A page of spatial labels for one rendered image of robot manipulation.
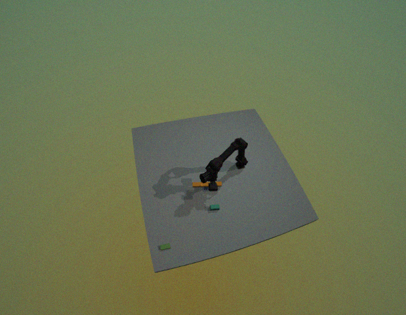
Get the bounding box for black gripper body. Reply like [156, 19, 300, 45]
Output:
[209, 176, 218, 192]

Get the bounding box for orange bar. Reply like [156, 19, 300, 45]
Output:
[192, 182, 222, 188]

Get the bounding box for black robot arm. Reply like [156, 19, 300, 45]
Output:
[199, 137, 248, 183]

